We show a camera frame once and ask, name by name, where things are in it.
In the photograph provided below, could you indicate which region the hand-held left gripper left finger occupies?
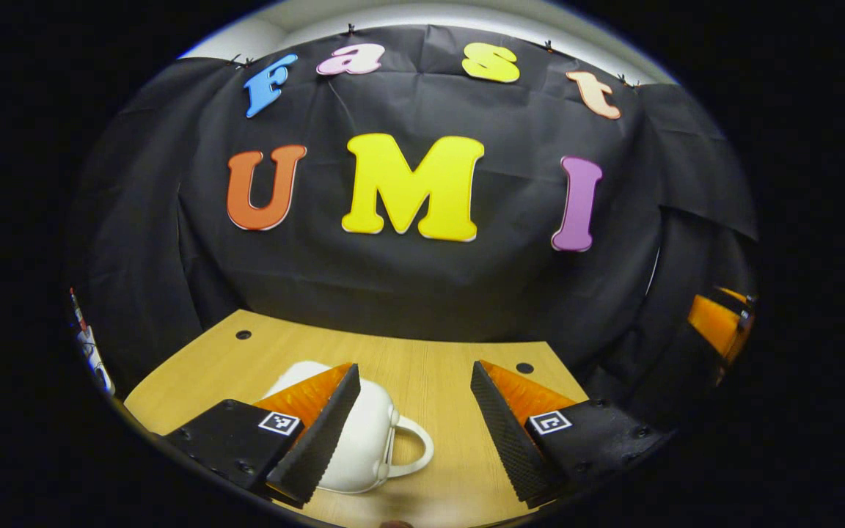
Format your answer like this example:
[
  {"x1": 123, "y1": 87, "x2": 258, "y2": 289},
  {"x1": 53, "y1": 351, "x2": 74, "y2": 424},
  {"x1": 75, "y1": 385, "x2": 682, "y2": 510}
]
[{"x1": 163, "y1": 362, "x2": 362, "y2": 510}]

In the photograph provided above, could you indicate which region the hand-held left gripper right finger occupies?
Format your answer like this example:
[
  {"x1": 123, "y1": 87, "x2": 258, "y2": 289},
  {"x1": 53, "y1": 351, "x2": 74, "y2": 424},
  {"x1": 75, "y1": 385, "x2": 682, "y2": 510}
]
[{"x1": 469, "y1": 359, "x2": 671, "y2": 510}]

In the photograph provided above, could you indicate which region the black backdrop cloth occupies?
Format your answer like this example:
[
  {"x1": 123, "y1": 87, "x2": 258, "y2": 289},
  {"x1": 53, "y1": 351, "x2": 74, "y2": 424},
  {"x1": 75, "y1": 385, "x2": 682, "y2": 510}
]
[{"x1": 63, "y1": 24, "x2": 759, "y2": 411}]

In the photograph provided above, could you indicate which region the white desk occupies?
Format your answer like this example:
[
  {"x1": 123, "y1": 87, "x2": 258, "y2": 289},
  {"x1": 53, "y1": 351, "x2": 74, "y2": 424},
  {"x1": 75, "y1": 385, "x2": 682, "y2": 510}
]
[{"x1": 69, "y1": 287, "x2": 117, "y2": 397}]

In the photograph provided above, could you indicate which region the small white suitcase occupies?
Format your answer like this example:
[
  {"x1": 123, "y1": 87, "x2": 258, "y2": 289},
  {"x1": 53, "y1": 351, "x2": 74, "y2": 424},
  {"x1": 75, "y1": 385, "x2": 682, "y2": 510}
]
[{"x1": 261, "y1": 360, "x2": 435, "y2": 494}]

